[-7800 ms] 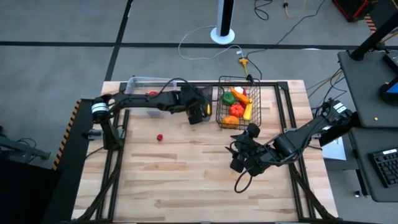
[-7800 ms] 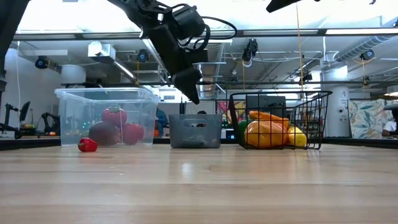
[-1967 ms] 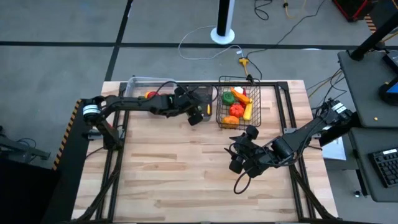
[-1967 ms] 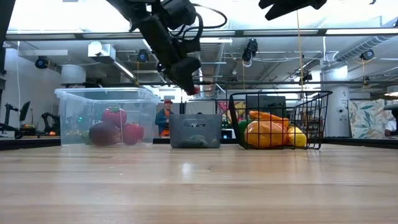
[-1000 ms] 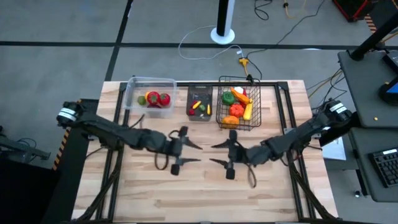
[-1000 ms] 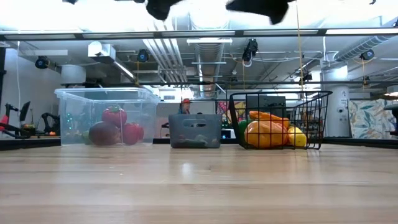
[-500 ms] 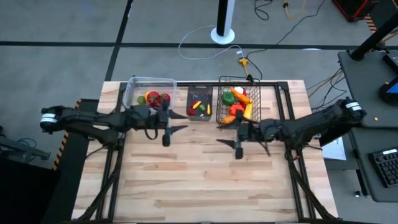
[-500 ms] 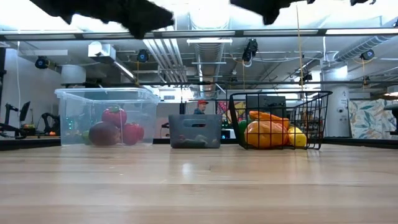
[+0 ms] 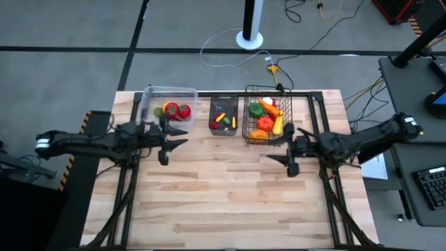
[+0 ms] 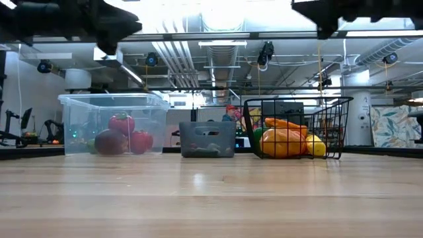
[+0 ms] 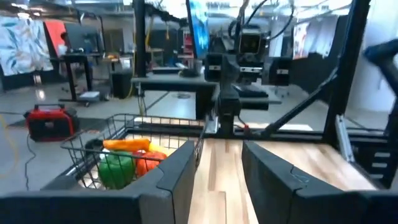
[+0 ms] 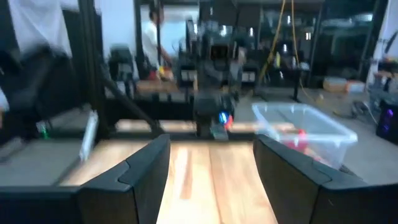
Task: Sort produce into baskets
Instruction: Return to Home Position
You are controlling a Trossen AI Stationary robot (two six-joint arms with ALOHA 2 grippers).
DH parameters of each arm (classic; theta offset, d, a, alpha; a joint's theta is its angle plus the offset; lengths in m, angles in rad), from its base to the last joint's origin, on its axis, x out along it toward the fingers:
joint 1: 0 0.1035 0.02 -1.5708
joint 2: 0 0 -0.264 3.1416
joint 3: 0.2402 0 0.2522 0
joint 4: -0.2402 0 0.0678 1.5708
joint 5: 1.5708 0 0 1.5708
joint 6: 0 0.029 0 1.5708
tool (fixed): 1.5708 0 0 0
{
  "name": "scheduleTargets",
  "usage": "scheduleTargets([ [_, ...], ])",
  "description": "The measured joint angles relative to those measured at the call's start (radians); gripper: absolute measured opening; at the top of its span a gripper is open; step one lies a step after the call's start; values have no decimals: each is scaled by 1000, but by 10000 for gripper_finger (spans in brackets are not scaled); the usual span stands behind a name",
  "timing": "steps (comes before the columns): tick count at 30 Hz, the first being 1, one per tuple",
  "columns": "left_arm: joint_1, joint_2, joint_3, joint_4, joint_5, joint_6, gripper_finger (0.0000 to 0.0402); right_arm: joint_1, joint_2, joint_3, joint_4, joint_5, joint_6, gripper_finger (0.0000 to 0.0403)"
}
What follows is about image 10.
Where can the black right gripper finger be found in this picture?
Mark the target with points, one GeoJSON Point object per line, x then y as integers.
{"type": "Point", "coordinates": [307, 9]}

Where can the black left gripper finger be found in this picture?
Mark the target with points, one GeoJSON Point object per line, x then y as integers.
{"type": "Point", "coordinates": [129, 23]}

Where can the dark maroon plum fruit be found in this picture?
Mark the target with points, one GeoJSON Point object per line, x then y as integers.
{"type": "Point", "coordinates": [110, 142]}

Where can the large yellow corn cob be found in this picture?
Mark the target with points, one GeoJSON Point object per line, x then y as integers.
{"type": "Point", "coordinates": [315, 145]}

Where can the large green bell pepper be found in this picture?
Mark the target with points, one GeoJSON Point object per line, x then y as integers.
{"type": "Point", "coordinates": [258, 134]}

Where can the orange bell pepper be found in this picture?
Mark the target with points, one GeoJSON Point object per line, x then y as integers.
{"type": "Point", "coordinates": [281, 143]}

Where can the black background robot arm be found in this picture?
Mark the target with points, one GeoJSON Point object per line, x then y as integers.
{"type": "Point", "coordinates": [13, 139]}

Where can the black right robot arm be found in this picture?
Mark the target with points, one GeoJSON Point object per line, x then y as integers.
{"type": "Point", "coordinates": [396, 8]}

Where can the white ceiling air unit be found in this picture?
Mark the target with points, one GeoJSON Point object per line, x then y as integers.
{"type": "Point", "coordinates": [117, 61]}

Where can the black ceiling reel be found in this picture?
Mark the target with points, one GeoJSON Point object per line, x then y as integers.
{"type": "Point", "coordinates": [151, 59]}
{"type": "Point", "coordinates": [265, 53]}
{"type": "Point", "coordinates": [44, 66]}
{"type": "Point", "coordinates": [390, 58]}

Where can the black overhead light beam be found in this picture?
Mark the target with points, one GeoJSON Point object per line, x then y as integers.
{"type": "Point", "coordinates": [254, 34]}

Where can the clear plastic bin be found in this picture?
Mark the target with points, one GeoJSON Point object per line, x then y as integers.
{"type": "Point", "coordinates": [79, 109]}

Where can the white round column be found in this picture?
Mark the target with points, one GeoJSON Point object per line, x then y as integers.
{"type": "Point", "coordinates": [360, 112]}

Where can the black monitor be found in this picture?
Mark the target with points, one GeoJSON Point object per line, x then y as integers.
{"type": "Point", "coordinates": [284, 110]}

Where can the person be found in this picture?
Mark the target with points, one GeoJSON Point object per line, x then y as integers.
{"type": "Point", "coordinates": [228, 115]}

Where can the gray plastic bin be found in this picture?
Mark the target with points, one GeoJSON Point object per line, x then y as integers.
{"type": "Point", "coordinates": [198, 139]}

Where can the small white box device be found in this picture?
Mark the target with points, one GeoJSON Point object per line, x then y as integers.
{"type": "Point", "coordinates": [244, 142]}

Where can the silver spiral duct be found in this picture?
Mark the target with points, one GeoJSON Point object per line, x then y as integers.
{"type": "Point", "coordinates": [380, 51]}

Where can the silver ventilation duct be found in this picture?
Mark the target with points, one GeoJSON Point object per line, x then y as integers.
{"type": "Point", "coordinates": [221, 66]}

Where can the colourful wall poster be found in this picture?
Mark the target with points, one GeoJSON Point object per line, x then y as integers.
{"type": "Point", "coordinates": [249, 115]}

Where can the leaf pattern wall panel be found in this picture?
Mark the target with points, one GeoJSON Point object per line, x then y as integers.
{"type": "Point", "coordinates": [390, 124]}

